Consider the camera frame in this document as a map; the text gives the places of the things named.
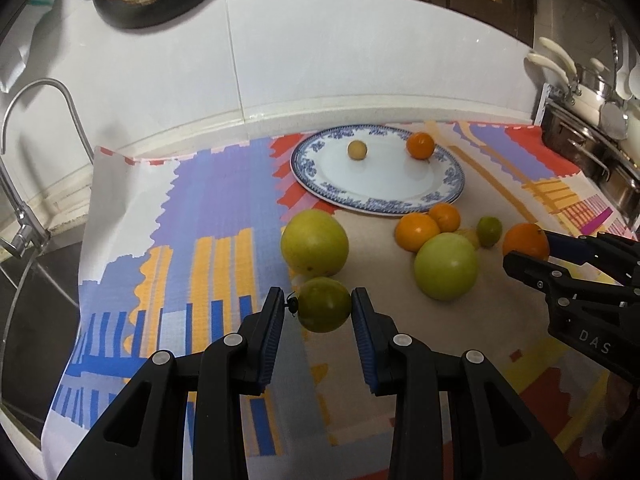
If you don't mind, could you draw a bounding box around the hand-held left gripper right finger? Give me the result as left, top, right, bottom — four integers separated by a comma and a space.
351, 286, 581, 480

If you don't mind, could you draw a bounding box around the blue patterned white plate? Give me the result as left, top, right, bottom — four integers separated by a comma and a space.
290, 125, 465, 217

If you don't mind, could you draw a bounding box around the white board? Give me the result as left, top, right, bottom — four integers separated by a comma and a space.
534, 83, 551, 126

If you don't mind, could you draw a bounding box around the green apple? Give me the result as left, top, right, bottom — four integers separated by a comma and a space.
414, 233, 478, 301

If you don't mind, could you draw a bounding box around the metal ladle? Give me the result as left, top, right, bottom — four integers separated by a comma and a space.
600, 22, 630, 141

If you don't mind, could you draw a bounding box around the colourful patterned cloth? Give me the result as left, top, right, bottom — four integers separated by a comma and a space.
42, 120, 640, 480

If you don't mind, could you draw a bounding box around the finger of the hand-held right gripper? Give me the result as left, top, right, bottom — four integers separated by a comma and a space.
502, 251, 640, 312
542, 230, 640, 286

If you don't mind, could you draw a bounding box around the yellow-brown fruit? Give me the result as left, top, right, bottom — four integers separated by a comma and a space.
452, 228, 482, 251

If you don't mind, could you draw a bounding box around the large yellow-green fruit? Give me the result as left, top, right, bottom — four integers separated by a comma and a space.
280, 210, 350, 278

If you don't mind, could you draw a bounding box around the small green lime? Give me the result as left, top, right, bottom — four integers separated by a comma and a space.
476, 216, 503, 248

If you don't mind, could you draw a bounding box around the small green fruit with stem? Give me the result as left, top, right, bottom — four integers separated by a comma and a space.
297, 277, 352, 333

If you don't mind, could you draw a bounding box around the metal kitchen faucet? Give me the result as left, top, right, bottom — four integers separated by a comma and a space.
0, 78, 96, 261

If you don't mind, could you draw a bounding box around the white spoon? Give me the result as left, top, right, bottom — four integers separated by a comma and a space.
615, 25, 640, 101

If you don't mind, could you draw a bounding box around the stainless steel pot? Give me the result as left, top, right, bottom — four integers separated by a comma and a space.
542, 102, 640, 221

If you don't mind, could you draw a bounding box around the small orange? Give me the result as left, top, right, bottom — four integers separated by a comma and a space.
405, 132, 435, 161
429, 202, 461, 233

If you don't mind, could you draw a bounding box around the steel sink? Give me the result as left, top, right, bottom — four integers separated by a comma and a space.
0, 240, 83, 441

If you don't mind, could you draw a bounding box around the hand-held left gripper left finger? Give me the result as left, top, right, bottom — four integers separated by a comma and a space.
57, 286, 286, 480

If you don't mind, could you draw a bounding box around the large orange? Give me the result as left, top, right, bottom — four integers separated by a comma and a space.
502, 223, 551, 261
395, 213, 441, 252

